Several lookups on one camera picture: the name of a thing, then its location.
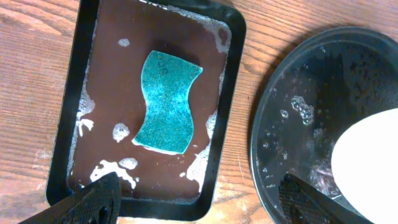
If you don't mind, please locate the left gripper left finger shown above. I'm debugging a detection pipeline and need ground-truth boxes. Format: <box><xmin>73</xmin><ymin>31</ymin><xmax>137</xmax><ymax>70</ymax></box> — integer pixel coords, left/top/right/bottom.
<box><xmin>21</xmin><ymin>172</ymin><xmax>121</xmax><ymax>224</ymax></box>

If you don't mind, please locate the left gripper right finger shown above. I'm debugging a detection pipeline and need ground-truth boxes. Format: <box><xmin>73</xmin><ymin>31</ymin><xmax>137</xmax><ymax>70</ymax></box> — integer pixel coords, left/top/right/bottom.
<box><xmin>278</xmin><ymin>174</ymin><xmax>370</xmax><ymax>224</ymax></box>

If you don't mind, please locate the light blue plate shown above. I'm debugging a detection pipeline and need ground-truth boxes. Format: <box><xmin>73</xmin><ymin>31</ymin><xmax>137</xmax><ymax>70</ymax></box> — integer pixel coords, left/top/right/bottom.
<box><xmin>331</xmin><ymin>108</ymin><xmax>397</xmax><ymax>223</ymax></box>

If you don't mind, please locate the green yellow sponge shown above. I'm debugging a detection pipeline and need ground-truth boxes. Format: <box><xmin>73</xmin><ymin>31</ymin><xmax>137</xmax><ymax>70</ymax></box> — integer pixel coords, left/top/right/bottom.
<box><xmin>132</xmin><ymin>50</ymin><xmax>203</xmax><ymax>155</ymax></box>

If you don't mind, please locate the black rectangular tray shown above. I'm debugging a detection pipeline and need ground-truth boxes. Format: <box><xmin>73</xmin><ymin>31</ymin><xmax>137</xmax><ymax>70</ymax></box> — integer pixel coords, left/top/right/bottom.
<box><xmin>46</xmin><ymin>1</ymin><xmax>246</xmax><ymax>221</ymax></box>

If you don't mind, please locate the black round tray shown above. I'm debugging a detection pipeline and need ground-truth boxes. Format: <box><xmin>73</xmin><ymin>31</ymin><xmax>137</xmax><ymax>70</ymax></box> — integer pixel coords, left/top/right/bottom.
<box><xmin>250</xmin><ymin>27</ymin><xmax>397</xmax><ymax>223</ymax></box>

